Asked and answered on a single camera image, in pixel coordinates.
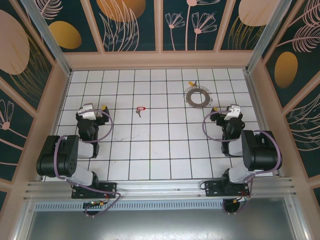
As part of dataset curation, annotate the aluminium frame post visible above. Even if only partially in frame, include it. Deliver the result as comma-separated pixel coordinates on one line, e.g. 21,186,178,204
244,0,288,74
21,0,73,77

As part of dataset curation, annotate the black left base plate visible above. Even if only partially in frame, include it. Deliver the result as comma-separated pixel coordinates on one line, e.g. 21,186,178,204
71,181,118,200

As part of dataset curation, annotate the slotted grey cable duct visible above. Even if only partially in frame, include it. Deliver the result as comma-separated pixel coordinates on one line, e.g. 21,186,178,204
33,201,251,212

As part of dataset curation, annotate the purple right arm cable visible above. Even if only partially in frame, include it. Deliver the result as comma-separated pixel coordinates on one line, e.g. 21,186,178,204
201,111,283,216

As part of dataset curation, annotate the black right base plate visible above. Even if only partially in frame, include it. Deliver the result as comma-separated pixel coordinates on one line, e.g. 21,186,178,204
204,180,251,198

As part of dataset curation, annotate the grey metal sheet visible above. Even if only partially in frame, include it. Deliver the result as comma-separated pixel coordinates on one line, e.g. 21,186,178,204
14,209,308,240

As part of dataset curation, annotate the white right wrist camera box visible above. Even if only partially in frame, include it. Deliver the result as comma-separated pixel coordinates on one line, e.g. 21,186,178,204
223,104,242,122

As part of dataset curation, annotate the metal disc with key rings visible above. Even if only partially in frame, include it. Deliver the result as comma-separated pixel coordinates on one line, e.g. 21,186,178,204
184,83,214,109

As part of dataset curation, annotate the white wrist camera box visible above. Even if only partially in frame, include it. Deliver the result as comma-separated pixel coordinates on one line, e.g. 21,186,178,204
76,103,97,121
223,104,242,122

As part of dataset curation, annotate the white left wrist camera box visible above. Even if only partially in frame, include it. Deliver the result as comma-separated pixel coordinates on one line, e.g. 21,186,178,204
76,103,97,121

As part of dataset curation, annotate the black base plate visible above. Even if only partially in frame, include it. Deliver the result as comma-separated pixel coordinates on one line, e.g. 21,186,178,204
204,180,251,198
71,181,118,200

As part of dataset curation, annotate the aluminium mounting rail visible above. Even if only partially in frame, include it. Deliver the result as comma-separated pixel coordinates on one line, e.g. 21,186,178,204
23,177,297,201

